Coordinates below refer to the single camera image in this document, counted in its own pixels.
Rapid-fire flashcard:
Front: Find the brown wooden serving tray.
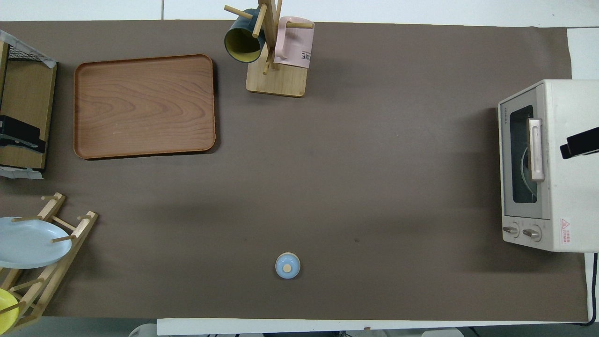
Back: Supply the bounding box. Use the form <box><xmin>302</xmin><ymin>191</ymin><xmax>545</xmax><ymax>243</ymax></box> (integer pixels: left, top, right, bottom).
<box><xmin>73</xmin><ymin>54</ymin><xmax>217</xmax><ymax>160</ymax></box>

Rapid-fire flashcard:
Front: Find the yellow plate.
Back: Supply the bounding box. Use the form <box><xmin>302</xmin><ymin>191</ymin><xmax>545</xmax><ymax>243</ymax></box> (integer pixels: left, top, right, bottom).
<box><xmin>0</xmin><ymin>288</ymin><xmax>20</xmax><ymax>331</ymax></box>

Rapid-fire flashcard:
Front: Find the wooden shelf box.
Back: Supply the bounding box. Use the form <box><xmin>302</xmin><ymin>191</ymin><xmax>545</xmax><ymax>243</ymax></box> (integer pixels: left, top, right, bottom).
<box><xmin>0</xmin><ymin>41</ymin><xmax>58</xmax><ymax>170</ymax></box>

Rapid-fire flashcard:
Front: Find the wooden mug tree stand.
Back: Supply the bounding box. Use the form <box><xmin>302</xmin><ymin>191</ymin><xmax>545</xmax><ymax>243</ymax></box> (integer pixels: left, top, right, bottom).
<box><xmin>224</xmin><ymin>0</ymin><xmax>314</xmax><ymax>98</ymax></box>

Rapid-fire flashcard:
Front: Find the black wire mesh basket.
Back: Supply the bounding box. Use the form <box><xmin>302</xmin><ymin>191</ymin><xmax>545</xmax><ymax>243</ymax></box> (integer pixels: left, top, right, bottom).
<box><xmin>7</xmin><ymin>43</ymin><xmax>40</xmax><ymax>62</ymax></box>

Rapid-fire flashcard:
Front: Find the toaster oven glass door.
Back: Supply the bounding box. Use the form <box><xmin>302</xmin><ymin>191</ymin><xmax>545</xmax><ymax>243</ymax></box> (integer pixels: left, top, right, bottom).
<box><xmin>498</xmin><ymin>89</ymin><xmax>551</xmax><ymax>220</ymax></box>

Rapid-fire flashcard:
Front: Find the white round object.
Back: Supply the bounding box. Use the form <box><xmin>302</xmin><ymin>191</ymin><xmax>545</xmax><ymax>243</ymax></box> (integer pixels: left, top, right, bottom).
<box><xmin>129</xmin><ymin>323</ymin><xmax>158</xmax><ymax>337</ymax></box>

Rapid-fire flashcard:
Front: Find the light blue plate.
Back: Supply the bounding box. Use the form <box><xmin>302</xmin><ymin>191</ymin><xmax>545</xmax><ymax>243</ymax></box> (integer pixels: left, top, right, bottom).
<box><xmin>0</xmin><ymin>217</ymin><xmax>73</xmax><ymax>270</ymax></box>

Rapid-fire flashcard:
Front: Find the small blue lidded jar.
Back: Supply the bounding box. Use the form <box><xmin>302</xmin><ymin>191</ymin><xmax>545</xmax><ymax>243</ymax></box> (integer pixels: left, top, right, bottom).
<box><xmin>275</xmin><ymin>252</ymin><xmax>301</xmax><ymax>280</ymax></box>

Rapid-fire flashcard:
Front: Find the brown table mat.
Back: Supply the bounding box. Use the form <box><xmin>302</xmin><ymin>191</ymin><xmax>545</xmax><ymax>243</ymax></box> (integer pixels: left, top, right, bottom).
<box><xmin>0</xmin><ymin>20</ymin><xmax>589</xmax><ymax>322</ymax></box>

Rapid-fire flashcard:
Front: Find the wooden dish rack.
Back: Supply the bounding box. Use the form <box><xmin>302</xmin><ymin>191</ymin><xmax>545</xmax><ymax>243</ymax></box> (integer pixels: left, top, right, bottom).
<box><xmin>0</xmin><ymin>192</ymin><xmax>99</xmax><ymax>335</ymax></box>

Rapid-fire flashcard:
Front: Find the white toaster oven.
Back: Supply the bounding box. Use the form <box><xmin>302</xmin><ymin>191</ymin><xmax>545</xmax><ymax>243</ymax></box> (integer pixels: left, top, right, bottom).
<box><xmin>497</xmin><ymin>79</ymin><xmax>599</xmax><ymax>253</ymax></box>

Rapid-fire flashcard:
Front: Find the pink mug with print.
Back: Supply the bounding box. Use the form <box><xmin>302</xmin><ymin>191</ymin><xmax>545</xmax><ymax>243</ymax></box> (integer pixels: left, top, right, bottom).
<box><xmin>274</xmin><ymin>17</ymin><xmax>315</xmax><ymax>69</ymax></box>

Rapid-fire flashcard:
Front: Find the black power cable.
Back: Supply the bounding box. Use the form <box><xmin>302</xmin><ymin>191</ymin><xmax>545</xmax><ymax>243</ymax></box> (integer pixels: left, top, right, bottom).
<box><xmin>577</xmin><ymin>253</ymin><xmax>599</xmax><ymax>327</ymax></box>

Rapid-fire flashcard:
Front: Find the dark green mug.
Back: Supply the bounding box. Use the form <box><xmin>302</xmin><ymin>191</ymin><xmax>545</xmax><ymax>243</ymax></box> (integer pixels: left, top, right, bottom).
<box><xmin>224</xmin><ymin>8</ymin><xmax>267</xmax><ymax>64</ymax></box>

